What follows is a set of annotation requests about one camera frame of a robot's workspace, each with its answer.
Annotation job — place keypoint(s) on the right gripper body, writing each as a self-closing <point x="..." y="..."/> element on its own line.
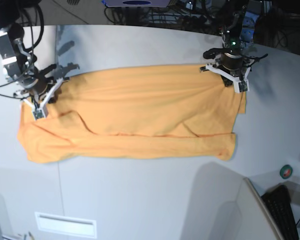
<point x="37" y="86"/>

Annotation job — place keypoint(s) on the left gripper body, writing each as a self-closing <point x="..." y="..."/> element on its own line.
<point x="232" y="63"/>

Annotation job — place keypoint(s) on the orange yellow t-shirt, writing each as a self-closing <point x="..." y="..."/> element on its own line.
<point x="138" y="113"/>

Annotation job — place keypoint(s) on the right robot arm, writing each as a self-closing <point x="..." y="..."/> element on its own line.
<point x="18" y="62"/>

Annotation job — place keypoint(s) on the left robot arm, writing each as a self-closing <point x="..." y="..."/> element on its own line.
<point x="237" y="19"/>

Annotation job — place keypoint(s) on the green tape roll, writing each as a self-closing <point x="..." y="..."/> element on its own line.
<point x="286" y="171"/>

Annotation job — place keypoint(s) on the white rectangular tray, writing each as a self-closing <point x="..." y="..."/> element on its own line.
<point x="69" y="226"/>

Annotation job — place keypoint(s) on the black keyboard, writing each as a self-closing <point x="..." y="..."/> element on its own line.
<point x="278" y="203"/>

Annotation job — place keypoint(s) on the pencil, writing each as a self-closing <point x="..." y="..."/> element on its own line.
<point x="31" y="237"/>

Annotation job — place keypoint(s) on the beige board panel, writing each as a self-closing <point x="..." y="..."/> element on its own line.
<point x="262" y="223"/>

